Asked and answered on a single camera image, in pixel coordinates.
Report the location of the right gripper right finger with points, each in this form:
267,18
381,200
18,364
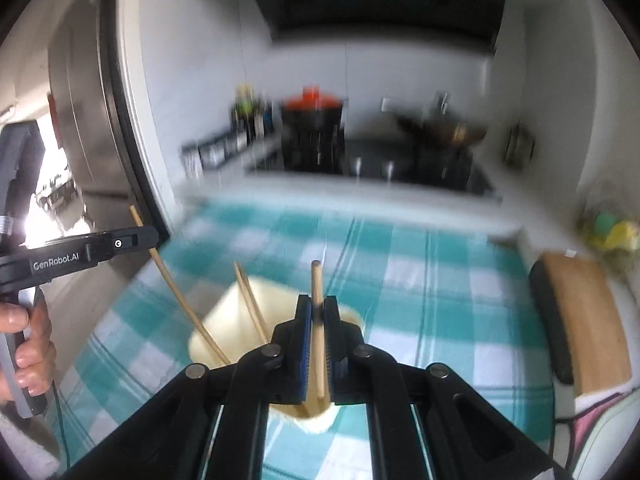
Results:
362,374

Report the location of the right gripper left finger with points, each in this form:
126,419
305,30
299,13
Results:
275,373

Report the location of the thick wooden chopstick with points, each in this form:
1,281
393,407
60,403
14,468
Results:
318,351

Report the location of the person's left hand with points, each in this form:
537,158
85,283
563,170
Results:
35,357

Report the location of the teal checkered tablecloth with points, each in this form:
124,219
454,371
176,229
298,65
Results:
425,296

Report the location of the stainless steel refrigerator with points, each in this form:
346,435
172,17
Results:
94,123

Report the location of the black gas stove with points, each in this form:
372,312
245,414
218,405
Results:
450,169

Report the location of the wooden cutting board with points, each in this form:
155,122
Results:
596,340

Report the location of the black pot with red lid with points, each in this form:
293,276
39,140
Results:
313,138

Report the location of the pale green plate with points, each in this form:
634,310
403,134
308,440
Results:
607,439

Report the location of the dark wok with lid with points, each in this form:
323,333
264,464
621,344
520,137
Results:
436,127

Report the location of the sauce bottles group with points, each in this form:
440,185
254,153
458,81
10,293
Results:
251,116

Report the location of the glass french press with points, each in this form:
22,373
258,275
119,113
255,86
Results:
520,147

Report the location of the yellow green sponge bag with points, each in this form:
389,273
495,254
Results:
612,234

